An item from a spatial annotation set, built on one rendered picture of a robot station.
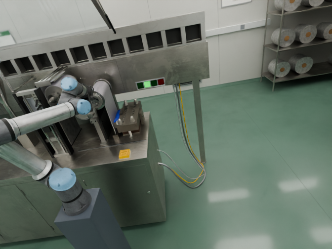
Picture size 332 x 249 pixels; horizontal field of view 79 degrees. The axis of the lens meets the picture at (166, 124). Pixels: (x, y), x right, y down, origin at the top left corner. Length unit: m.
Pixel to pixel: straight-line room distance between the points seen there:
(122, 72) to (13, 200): 1.34
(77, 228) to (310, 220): 1.83
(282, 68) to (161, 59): 2.96
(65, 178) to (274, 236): 1.67
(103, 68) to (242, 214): 1.78
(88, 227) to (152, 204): 0.68
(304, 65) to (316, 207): 2.80
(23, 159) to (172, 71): 1.20
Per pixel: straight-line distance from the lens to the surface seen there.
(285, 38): 4.15
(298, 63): 4.44
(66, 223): 1.29
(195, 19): 1.69
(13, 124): 0.98
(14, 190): 1.98
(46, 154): 1.87
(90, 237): 1.38
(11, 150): 1.14
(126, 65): 1.75
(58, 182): 1.14
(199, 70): 1.77
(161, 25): 1.67
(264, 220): 2.15
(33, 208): 2.08
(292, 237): 2.12
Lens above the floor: 1.79
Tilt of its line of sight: 32 degrees down
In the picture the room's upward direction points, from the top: 11 degrees counter-clockwise
